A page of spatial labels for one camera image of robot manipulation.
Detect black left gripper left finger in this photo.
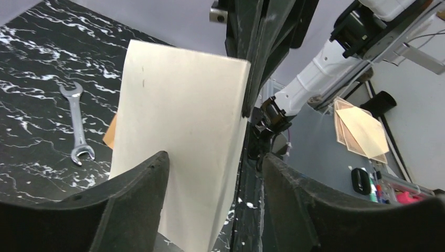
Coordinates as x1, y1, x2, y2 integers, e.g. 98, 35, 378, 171
1, 151, 169, 251

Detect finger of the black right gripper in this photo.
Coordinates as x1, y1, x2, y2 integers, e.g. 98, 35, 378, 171
224, 0, 319, 118

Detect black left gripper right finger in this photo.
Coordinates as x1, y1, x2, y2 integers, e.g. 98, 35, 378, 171
262, 154, 444, 251

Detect orange paper envelope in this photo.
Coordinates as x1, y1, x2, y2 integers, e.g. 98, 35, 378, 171
102, 114, 117, 150

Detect beige lined letter paper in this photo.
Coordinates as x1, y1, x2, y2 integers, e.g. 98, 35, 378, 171
110, 40, 250, 251

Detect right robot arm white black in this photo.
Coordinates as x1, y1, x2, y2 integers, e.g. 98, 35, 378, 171
211, 1, 444, 163

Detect black computer mouse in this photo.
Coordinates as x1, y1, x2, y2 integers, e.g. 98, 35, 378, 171
351, 168, 371, 195

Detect pens and pink clutter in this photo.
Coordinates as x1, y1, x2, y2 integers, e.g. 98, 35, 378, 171
373, 168, 435, 205

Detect stack of spare envelopes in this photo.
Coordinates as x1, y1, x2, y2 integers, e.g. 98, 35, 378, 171
334, 97, 389, 164

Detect silver open-end wrench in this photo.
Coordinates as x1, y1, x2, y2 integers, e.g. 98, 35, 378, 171
60, 82, 96, 166

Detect black cylinder object outside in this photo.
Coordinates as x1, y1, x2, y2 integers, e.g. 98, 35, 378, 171
359, 91, 397, 118

